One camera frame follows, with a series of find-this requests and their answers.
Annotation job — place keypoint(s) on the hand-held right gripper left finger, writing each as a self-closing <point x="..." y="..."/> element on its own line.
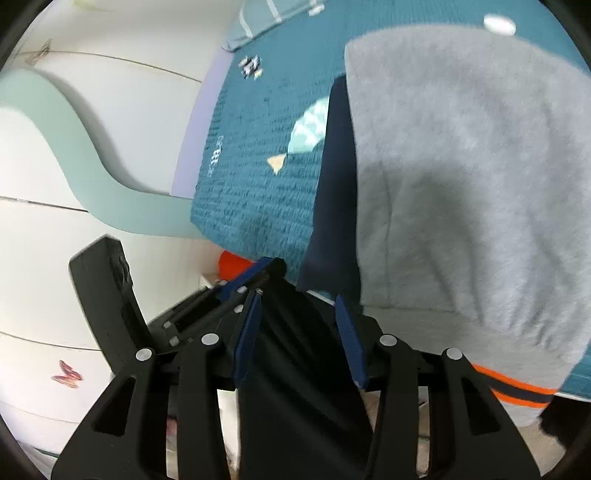
<point x="244" y="344"/>

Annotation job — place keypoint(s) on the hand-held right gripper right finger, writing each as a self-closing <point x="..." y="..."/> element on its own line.
<point x="352" y="344"/>

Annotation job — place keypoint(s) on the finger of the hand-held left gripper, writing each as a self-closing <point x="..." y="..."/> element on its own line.
<point x="251" y="273"/>
<point x="207" y="318"/>

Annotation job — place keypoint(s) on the grey and navy zip jacket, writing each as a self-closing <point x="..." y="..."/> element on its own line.
<point x="438" y="161"/>

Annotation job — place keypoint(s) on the red object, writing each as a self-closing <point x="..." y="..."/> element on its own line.
<point x="231" y="265"/>

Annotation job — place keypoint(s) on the dark cloth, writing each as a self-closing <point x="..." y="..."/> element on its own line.
<point x="300" y="392"/>

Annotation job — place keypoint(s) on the teal quilted bed sheet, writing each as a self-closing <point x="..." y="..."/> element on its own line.
<point x="258" y="184"/>

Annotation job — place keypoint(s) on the pink butterfly sticker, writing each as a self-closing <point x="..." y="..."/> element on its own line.
<point x="67" y="374"/>

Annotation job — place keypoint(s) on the white wardrobe with mint trim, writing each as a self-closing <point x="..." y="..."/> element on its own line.
<point x="69" y="115"/>

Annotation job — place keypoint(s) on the lavender bed frame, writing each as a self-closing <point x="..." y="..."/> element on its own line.
<point x="198" y="129"/>

